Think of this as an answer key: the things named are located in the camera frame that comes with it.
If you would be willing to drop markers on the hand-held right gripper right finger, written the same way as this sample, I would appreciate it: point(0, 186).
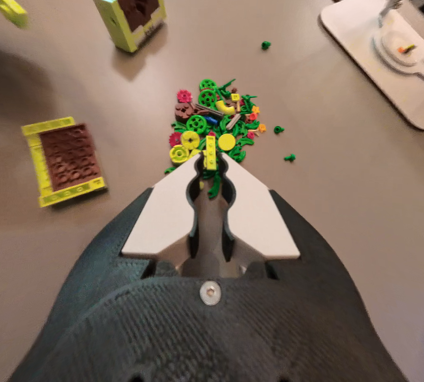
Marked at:
point(261, 223)

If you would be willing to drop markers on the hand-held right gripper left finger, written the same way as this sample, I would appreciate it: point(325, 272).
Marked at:
point(159, 223)

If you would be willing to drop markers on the long lime toy plate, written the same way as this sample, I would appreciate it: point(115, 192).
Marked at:
point(211, 153)

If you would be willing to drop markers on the lime and brown toy panel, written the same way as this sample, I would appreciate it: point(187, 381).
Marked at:
point(66, 160)

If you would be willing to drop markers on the lime toy brick pot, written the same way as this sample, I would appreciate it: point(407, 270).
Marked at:
point(129, 7)

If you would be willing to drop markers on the pile of small toy pieces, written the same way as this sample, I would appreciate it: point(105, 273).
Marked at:
point(215, 120)

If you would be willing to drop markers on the white stand with bar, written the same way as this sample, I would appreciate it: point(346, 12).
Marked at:
point(364, 40)

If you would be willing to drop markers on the blurry lime toy piece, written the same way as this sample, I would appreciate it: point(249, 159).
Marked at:
point(13, 7)

